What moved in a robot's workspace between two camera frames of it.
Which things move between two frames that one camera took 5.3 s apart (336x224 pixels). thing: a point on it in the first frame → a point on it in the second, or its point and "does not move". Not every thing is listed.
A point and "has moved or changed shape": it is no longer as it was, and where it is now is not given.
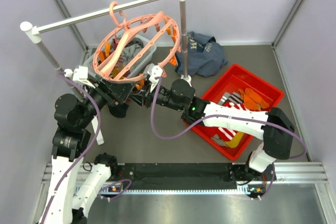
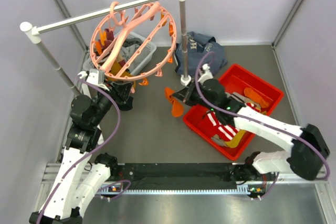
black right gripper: (144, 96) → (186, 94)
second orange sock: (256, 98) does not move
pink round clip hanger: (140, 49) has moved or changed shape
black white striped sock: (235, 97) does not move
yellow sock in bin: (235, 141) does not move
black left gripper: (115, 92) does not move
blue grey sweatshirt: (206, 56) does not move
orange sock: (252, 101) has moved or changed shape
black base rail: (140, 175) does not move
